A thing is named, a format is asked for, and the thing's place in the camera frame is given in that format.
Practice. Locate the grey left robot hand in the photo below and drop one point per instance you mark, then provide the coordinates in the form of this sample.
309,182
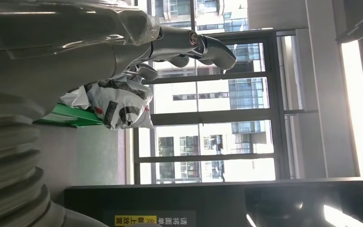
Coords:
59,53

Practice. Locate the white package with black print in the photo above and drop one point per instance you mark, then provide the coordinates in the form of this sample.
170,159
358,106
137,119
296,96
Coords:
125,100

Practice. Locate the large white package red print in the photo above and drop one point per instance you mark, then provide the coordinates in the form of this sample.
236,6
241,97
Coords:
75,97

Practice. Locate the green plastic basket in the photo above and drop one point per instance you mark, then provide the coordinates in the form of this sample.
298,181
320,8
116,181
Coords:
72,116

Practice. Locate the yellow warning label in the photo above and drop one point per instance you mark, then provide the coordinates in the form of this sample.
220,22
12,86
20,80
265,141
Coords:
136,220

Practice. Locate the window with dark frame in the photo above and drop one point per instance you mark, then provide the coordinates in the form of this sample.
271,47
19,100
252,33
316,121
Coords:
212,116

